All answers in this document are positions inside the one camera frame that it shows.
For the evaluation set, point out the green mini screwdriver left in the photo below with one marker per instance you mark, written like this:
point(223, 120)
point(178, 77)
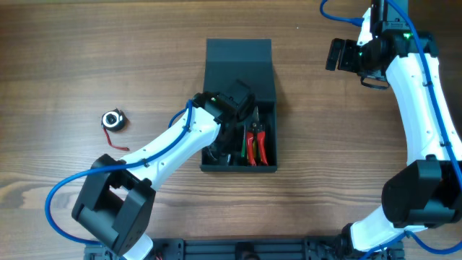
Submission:
point(243, 147)

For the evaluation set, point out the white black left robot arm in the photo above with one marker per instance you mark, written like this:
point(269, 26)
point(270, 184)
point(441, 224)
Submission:
point(117, 198)

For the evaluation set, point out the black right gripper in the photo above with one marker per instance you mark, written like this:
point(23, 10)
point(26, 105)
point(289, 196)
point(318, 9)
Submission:
point(336, 54)

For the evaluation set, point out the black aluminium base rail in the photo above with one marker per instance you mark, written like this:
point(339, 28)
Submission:
point(308, 248)

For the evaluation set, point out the red handled snips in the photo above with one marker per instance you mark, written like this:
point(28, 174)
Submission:
point(255, 137)

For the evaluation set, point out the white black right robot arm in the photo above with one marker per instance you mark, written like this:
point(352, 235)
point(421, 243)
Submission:
point(427, 192)

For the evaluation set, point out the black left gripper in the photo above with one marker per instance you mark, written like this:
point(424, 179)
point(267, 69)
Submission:
point(219, 151)

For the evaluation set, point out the black box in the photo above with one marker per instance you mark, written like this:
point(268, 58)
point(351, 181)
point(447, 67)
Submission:
point(232, 63)

